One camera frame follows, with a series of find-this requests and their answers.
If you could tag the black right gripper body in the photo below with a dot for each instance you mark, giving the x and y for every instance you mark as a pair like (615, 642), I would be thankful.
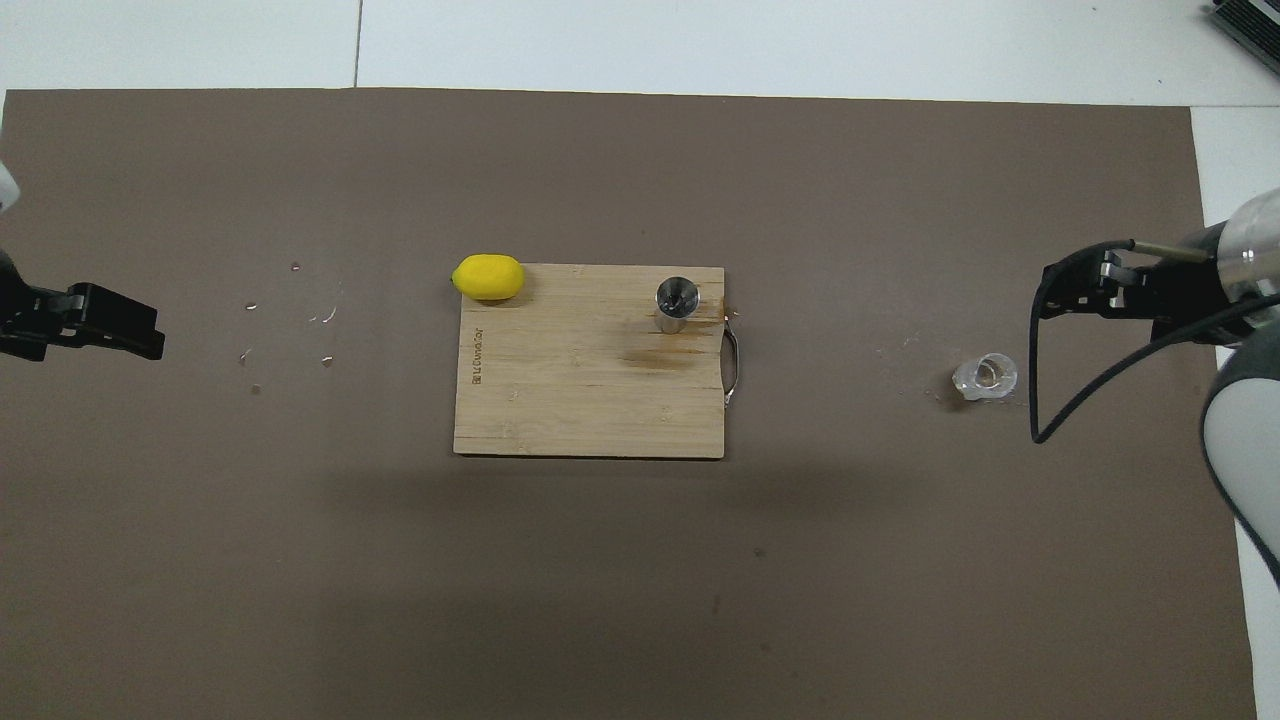
(1190, 290)

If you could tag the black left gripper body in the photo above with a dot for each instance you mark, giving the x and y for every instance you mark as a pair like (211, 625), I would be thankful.
(25, 305)

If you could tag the clear plastic cup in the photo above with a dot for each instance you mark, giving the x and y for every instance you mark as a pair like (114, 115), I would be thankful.
(985, 375)

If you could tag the steel double jigger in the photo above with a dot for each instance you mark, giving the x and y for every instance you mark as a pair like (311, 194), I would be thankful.
(677, 300)

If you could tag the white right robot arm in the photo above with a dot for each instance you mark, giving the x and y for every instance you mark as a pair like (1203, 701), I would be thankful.
(1250, 440)

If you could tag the grey ribbed device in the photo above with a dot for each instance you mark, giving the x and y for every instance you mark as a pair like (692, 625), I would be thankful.
(1250, 25)

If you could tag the yellow lemon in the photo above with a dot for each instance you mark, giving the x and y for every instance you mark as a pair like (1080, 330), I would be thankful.
(488, 277)

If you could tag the wooden cutting board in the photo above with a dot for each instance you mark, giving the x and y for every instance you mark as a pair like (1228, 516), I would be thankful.
(560, 400)

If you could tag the brown paper table mat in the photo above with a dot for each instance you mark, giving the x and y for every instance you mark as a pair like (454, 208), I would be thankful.
(600, 600)

